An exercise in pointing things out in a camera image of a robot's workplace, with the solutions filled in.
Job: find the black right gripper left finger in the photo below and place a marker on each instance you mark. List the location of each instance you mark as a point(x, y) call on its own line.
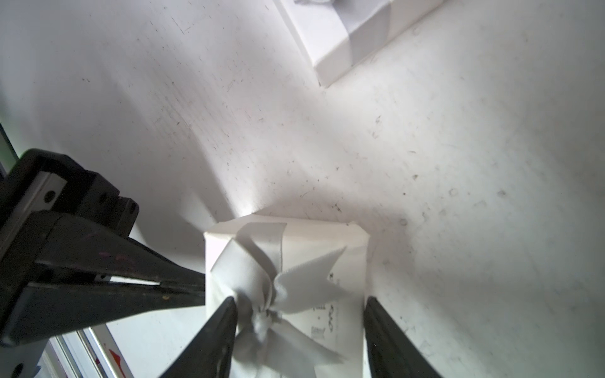
point(210, 353)

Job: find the white gift box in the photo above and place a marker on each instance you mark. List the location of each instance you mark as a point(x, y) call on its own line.
point(335, 36)
point(299, 288)

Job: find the aluminium mounting rail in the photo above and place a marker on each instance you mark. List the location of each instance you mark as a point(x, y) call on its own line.
point(91, 352)

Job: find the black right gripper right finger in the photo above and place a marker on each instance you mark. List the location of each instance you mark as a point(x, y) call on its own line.
point(390, 352)

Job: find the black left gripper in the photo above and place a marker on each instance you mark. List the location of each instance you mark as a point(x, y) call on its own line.
point(57, 215)

